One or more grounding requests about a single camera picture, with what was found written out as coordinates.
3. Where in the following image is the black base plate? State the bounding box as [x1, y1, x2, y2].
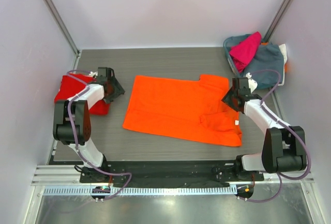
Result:
[74, 160, 264, 188]

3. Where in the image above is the folded red t-shirt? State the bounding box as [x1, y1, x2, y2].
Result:
[54, 73, 110, 115]

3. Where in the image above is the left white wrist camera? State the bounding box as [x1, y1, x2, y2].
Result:
[88, 71, 98, 78]

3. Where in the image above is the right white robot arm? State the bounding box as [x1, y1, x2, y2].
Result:
[222, 78, 309, 181]

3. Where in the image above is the magenta t-shirt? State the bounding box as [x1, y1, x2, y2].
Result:
[229, 32, 262, 72]

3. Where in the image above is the aluminium corner post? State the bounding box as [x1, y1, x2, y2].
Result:
[263, 0, 293, 42]
[43, 0, 80, 56]

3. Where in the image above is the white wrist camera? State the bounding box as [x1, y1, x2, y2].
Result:
[88, 71, 98, 78]
[245, 73, 258, 93]

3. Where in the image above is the orange t-shirt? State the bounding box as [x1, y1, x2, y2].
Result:
[123, 74, 242, 147]

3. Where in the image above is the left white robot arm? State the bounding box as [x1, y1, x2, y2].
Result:
[53, 67, 125, 183]

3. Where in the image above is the left aluminium corner post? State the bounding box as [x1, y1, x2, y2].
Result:
[43, 0, 80, 56]

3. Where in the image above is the slotted cable duct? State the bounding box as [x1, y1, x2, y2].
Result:
[43, 185, 237, 196]

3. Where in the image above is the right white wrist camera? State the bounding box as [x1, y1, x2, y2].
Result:
[245, 73, 258, 93]

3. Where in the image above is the right aluminium corner post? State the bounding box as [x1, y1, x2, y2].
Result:
[263, 0, 293, 42]

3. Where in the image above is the white t-shirt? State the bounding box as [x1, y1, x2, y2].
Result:
[278, 44, 288, 64]

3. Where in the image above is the teal laundry basket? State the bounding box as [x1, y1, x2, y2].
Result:
[223, 34, 251, 77]

